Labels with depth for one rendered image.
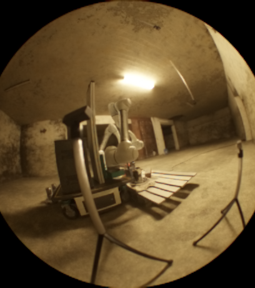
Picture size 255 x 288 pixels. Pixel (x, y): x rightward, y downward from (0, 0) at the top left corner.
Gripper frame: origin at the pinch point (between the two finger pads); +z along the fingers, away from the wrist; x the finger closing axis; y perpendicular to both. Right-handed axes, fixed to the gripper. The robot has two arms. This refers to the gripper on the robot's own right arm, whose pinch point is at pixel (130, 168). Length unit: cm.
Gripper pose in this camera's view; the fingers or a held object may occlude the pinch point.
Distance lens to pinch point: 128.4
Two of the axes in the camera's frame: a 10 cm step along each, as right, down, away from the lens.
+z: 1.7, 9.8, -0.9
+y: -8.3, 0.9, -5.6
